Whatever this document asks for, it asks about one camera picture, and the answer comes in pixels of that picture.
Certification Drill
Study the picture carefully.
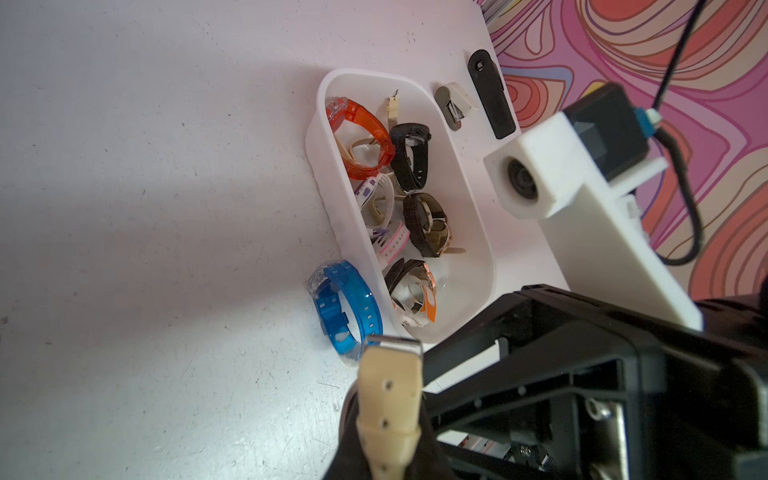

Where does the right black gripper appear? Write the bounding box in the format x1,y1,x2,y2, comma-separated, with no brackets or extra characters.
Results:
424,285,767,479

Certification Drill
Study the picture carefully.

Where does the white plastic storage tray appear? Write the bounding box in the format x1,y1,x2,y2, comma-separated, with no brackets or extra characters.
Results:
305,69,495,353

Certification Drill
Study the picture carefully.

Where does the white pink kids watch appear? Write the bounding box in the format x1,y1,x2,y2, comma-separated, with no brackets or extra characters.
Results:
372,221,410,270

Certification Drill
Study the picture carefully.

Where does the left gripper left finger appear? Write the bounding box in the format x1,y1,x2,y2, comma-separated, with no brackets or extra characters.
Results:
323,383,372,480

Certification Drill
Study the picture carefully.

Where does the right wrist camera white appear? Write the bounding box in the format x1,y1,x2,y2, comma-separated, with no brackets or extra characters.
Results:
484,83,703,330

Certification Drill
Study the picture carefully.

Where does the white purple kids watch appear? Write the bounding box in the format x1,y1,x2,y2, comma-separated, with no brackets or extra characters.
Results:
354,174,395,235

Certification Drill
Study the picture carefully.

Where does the black stapler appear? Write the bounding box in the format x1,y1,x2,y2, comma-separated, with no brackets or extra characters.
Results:
467,49,517,139

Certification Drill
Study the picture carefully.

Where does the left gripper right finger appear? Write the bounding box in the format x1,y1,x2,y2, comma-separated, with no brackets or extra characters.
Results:
410,405,456,480

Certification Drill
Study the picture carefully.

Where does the brown strap watch front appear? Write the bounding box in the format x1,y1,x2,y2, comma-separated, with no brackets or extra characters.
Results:
384,258,427,299

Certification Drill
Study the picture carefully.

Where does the black band watch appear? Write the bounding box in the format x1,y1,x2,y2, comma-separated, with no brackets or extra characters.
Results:
389,123,431,192

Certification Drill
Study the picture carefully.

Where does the beige strap blue watch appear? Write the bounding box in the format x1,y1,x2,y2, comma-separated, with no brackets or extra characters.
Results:
355,335,424,479

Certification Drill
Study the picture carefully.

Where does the white orange kids watch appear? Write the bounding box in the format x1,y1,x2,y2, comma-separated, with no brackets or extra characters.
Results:
390,263,437,328

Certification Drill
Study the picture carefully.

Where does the dark brown leather watch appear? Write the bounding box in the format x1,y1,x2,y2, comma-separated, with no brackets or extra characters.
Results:
402,192,452,258

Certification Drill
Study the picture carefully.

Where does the beige strap watch long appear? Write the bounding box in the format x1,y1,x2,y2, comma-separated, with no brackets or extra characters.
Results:
386,90,400,129

